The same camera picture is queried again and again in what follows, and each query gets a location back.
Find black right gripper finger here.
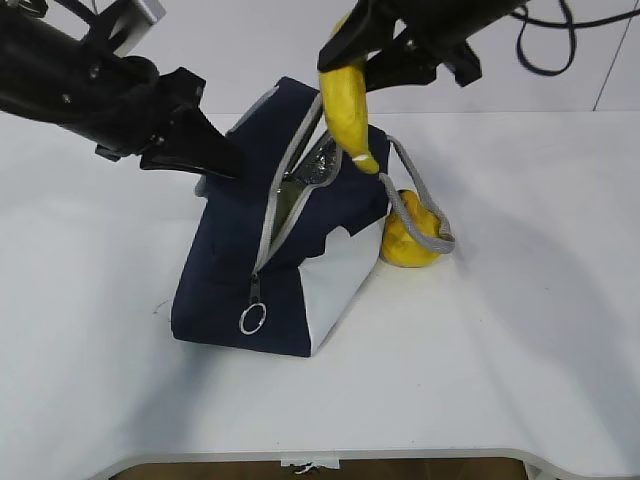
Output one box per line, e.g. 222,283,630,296
317,0,399,71
365,47,438,92

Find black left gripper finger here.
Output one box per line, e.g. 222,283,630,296
169,108,245,179
140,144,235,178

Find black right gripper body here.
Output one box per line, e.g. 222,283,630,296
384,0,526,87

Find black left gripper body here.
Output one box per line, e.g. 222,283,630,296
74,40,206,161

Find yellow banana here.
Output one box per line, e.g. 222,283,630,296
318,9,380,175

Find navy blue lunch bag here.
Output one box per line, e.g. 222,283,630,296
170,77,455,357

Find yellow pear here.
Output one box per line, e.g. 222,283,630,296
380,190,441,268

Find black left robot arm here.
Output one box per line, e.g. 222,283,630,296
1,1,244,178

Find white tape on table edge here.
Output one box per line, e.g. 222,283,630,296
280,452,341,475

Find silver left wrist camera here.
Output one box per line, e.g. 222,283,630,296
96,0,166,57

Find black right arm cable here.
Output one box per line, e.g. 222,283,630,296
509,0,640,76

